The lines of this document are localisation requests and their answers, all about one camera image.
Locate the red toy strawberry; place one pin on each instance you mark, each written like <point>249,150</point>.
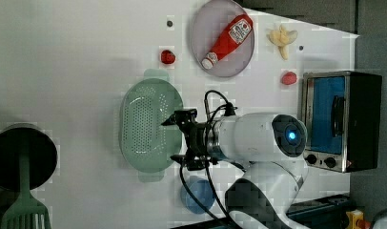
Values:
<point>167,57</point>

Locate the red ketchup bottle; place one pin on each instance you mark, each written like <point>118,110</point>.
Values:
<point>233,36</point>

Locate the lavender round plate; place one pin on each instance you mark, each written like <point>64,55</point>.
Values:
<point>209,22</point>

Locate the green plastic strainer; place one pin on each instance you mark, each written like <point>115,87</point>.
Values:
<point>145,142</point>

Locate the peeled banana toy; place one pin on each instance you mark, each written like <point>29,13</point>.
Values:
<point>282,38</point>

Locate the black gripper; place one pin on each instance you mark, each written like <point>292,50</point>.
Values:
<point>194,133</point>

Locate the blue plastic bowl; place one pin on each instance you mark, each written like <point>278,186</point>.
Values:
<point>201,189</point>

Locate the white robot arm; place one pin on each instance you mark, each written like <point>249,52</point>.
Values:
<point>267,147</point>

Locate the black toaster oven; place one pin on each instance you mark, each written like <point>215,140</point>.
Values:
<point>341,111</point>

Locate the green slotted spatula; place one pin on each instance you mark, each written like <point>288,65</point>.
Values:
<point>26,212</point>

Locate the black round pot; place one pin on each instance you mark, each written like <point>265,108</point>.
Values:
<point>25,139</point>

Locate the pink toy fruit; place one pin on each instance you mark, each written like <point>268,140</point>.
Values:
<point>289,78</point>

